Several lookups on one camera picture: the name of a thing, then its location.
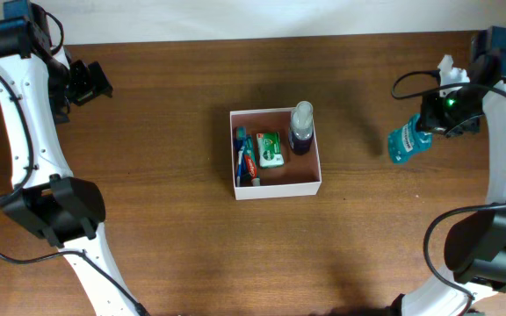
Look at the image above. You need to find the blue mouthwash bottle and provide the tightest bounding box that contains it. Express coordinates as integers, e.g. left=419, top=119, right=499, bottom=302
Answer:
left=387, top=113, right=432, bottom=164

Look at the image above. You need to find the purple foam soap bottle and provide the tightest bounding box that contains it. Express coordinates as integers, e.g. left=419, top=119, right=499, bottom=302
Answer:
left=288, top=101, right=314, bottom=155

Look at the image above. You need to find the blue white toothbrush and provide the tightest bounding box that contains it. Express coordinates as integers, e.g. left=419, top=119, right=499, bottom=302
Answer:
left=235, top=126, right=247, bottom=187

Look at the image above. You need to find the red green toothpaste tube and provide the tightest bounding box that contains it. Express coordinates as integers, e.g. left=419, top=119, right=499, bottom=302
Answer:
left=243, top=135, right=261, bottom=187

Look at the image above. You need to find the green soap bar pack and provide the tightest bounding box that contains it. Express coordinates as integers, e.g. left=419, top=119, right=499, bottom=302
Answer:
left=256, top=132, right=285, bottom=169

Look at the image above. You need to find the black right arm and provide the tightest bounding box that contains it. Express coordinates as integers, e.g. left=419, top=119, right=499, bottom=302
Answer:
left=387, top=26, right=506, bottom=315

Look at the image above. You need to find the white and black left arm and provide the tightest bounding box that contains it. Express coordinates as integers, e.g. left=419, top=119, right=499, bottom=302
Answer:
left=0, top=0, right=148, bottom=316

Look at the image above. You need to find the pink white open box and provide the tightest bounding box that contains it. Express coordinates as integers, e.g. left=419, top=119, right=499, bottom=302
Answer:
left=229, top=107, right=322, bottom=200

